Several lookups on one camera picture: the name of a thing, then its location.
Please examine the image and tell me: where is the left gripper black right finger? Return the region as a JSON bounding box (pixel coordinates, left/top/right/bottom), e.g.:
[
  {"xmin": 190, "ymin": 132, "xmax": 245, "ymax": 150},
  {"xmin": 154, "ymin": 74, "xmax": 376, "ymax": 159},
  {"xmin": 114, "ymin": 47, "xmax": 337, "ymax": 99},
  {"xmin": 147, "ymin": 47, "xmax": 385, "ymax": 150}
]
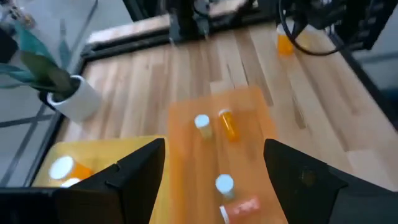
[{"xmin": 263, "ymin": 138, "xmax": 349, "ymax": 224}]

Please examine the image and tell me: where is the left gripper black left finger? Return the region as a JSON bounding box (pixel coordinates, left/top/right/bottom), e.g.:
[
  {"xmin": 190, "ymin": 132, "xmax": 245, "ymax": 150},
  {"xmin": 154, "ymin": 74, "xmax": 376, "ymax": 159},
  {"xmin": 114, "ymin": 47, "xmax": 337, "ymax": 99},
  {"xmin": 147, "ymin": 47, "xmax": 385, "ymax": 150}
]
[{"xmin": 70, "ymin": 138, "xmax": 167, "ymax": 224}]

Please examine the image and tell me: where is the small white-capped orange pill bottle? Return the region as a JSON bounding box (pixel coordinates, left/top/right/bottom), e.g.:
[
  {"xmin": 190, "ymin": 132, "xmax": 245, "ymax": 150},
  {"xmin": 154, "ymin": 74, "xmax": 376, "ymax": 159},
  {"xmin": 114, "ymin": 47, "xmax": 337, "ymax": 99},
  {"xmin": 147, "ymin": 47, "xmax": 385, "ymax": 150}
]
[
  {"xmin": 215, "ymin": 174, "xmax": 236, "ymax": 200},
  {"xmin": 217, "ymin": 108, "xmax": 241, "ymax": 143},
  {"xmin": 194, "ymin": 114, "xmax": 214, "ymax": 140}
]

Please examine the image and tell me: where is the translucent yellow plastic bin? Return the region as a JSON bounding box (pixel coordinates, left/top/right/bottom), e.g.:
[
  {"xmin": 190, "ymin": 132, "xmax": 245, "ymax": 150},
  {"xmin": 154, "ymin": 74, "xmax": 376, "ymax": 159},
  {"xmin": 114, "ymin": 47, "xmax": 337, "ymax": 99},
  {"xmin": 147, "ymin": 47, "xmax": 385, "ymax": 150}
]
[{"xmin": 30, "ymin": 135, "xmax": 170, "ymax": 224}]

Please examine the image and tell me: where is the translucent orange plastic bin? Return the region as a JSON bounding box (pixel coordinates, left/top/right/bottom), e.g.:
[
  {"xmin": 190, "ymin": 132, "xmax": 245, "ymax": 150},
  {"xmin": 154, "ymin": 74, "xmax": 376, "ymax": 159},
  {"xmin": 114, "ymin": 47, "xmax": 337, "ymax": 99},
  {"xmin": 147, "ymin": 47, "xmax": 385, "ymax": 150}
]
[{"xmin": 166, "ymin": 86, "xmax": 289, "ymax": 224}]

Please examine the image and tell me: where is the white plant pot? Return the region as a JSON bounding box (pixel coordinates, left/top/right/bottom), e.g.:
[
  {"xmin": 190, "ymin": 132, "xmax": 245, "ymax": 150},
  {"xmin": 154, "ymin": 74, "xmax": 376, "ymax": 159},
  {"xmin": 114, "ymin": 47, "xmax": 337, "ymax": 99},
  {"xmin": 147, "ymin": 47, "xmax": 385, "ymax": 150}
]
[{"xmin": 45, "ymin": 74, "xmax": 102, "ymax": 124}]

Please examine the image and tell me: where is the green succulent plant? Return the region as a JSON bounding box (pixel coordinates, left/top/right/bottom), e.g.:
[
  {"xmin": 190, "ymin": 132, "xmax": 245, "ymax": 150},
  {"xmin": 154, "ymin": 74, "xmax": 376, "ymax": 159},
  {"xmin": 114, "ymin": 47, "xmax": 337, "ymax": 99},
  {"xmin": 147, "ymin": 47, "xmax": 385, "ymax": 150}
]
[{"xmin": 0, "ymin": 21, "xmax": 77, "ymax": 100}]

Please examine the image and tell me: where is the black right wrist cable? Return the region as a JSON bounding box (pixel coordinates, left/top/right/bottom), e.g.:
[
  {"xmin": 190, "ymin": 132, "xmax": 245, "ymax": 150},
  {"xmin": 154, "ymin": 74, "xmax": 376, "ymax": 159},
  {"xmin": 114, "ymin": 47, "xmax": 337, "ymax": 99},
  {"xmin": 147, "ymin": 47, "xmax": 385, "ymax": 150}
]
[{"xmin": 277, "ymin": 0, "xmax": 345, "ymax": 57}]

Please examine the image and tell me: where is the black aluminium table frame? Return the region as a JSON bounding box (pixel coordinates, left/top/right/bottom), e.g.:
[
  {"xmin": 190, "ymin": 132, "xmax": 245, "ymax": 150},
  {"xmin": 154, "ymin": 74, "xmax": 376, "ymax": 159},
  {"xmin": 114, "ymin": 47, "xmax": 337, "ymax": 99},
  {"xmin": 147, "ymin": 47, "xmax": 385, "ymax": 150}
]
[{"xmin": 0, "ymin": 6, "xmax": 398, "ymax": 187}]

